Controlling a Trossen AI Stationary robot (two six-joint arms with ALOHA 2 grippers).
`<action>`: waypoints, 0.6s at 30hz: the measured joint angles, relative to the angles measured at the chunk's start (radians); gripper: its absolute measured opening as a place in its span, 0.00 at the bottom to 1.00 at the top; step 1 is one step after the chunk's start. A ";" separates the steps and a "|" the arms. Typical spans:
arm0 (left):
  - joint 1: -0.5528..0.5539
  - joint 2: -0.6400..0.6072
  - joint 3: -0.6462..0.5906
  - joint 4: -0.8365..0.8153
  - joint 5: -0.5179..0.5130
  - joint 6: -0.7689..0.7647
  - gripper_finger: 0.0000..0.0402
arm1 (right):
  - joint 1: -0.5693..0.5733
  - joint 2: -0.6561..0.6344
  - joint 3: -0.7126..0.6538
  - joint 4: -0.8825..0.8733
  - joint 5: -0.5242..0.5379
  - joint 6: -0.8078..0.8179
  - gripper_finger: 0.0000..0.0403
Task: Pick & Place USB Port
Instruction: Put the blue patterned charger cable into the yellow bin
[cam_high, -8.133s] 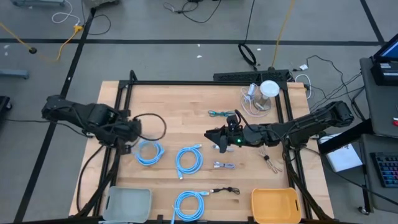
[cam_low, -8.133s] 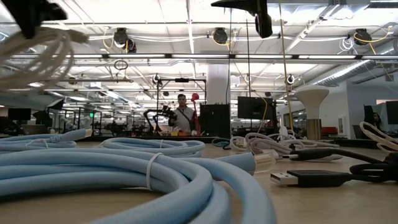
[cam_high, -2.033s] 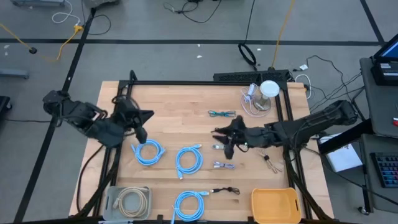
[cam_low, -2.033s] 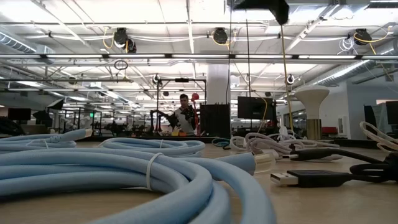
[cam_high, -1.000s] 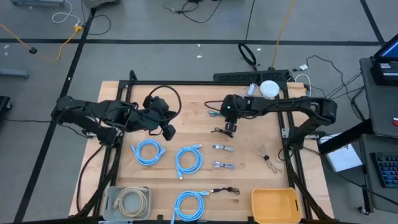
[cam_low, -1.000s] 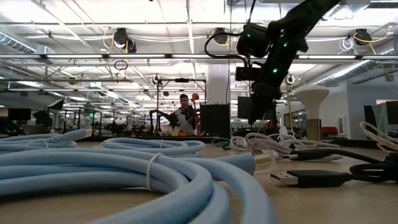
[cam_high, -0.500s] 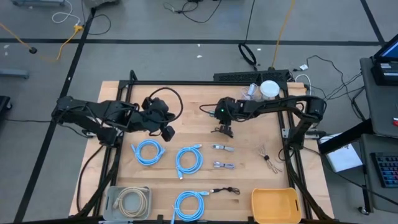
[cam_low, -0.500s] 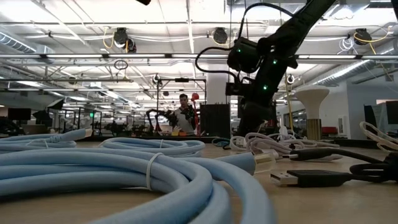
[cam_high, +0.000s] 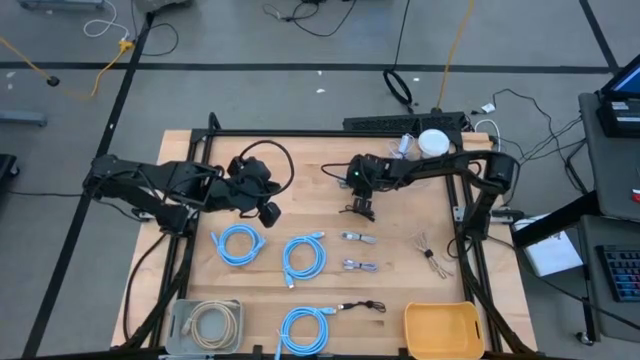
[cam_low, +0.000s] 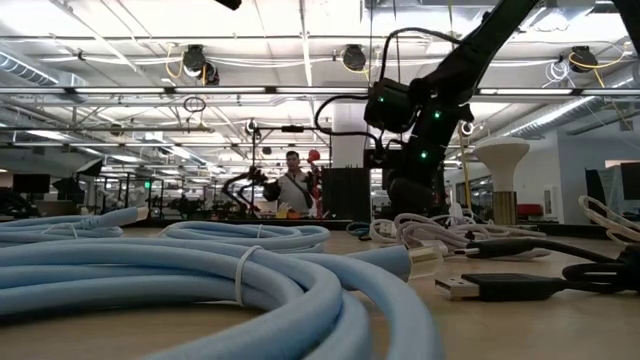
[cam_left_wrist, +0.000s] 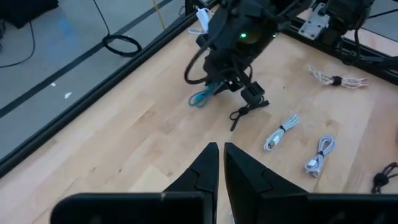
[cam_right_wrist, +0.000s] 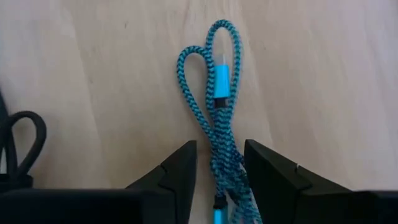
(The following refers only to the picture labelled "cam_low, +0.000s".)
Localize white mushroom lamp brass base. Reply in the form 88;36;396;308
473;136;532;227

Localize white cable with USB plug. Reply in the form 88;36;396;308
368;218;402;246

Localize silver ceiling duct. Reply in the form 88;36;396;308
502;94;640;142

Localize person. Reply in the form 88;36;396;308
263;149;318;220

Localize white cable bundle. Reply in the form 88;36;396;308
393;212;552;262

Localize red desk lamp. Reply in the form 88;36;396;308
306;148;323;220

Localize white zip tie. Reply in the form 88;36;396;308
234;244;265;308

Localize black rig frame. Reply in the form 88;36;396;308
250;125;334;221

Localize beige cable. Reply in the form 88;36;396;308
578;194;640;247

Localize black USB cable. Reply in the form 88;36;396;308
433;236;640;304

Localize black cabinet box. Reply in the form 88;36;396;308
321;166;373;223

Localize red box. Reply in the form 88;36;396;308
516;202;545;218

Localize black background robot arms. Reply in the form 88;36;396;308
220;166;272;217

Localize hanging yellow cable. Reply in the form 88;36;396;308
456;119;475;212

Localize white square pillar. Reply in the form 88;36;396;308
331;102;372;170

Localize black table edge rail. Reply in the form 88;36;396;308
0;215;640;240

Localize black ceiling cable reel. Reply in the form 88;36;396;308
568;44;600;75
180;43;222;87
341;43;370;73

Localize large light blue cable coil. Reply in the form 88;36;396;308
0;236;446;360

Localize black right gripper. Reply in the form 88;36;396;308
385;171;447;218

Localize dark computer monitor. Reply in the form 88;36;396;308
619;161;640;202
11;172;52;196

